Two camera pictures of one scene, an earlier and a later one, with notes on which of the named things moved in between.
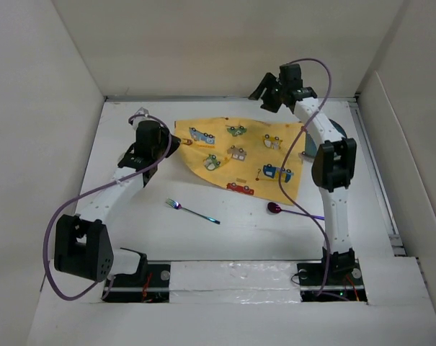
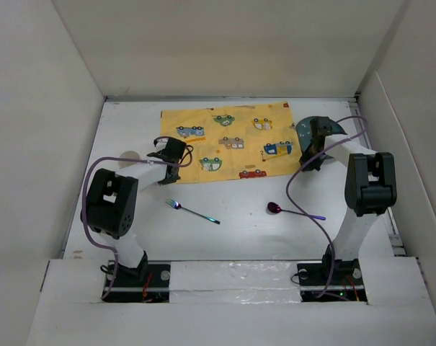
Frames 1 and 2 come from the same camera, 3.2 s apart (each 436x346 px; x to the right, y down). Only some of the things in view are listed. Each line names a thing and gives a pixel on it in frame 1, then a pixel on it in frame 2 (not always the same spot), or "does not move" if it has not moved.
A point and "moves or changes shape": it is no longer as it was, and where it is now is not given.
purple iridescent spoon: (274, 207) does not move
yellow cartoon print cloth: (246, 154) moves or changes shape
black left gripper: (175, 144) to (168, 180)
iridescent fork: (177, 205) does not move
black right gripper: (269, 81) to (314, 165)
